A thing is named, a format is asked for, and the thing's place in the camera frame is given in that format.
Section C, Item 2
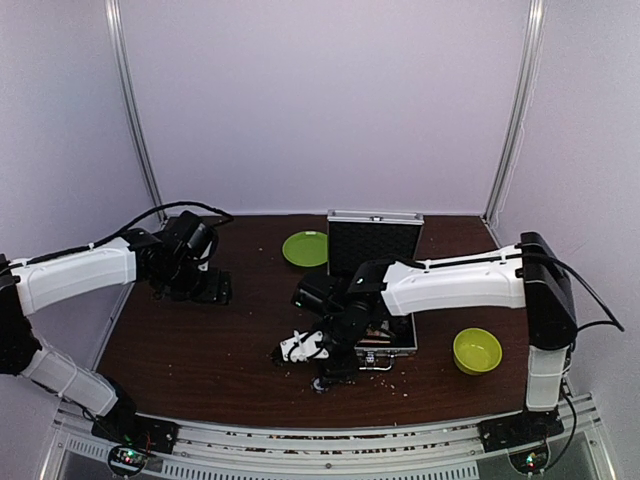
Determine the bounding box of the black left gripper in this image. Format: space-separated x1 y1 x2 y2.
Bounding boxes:
156 258 232 305

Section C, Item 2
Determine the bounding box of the aluminium poker case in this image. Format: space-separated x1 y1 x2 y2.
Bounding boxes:
327 209 424 371

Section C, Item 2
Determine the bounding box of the red card deck box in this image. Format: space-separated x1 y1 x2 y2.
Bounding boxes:
360 327 396 344

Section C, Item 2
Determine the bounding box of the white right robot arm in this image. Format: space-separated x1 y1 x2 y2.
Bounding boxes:
276 232 622 442

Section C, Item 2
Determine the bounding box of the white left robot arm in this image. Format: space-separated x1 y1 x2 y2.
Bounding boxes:
1 201 234 444

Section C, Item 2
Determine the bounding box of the green plate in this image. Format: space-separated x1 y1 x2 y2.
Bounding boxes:
281 231 328 268

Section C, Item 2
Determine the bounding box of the green bowl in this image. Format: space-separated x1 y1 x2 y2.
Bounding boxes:
452 328 503 376

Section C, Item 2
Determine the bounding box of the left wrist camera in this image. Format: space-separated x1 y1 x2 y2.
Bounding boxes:
162 211 219 261

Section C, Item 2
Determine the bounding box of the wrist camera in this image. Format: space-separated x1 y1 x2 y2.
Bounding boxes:
162 211 219 261
271 330 329 365

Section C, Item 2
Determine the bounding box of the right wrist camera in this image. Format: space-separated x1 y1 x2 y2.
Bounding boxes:
271 330 329 365

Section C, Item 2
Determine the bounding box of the aluminium front rail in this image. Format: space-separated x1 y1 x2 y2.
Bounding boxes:
49 393 616 480

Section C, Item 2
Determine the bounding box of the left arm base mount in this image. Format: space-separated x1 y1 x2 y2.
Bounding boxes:
88 415 179 454

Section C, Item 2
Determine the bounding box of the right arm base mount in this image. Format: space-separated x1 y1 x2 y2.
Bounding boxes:
477 410 564 453

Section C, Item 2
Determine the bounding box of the aluminium corner post left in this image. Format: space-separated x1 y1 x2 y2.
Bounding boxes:
104 0 162 207

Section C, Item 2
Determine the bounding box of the aluminium corner post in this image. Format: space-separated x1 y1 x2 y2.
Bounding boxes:
483 0 547 228
104 0 162 207

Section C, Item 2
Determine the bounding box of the aluminium corner post right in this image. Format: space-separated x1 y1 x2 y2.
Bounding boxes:
483 0 547 228

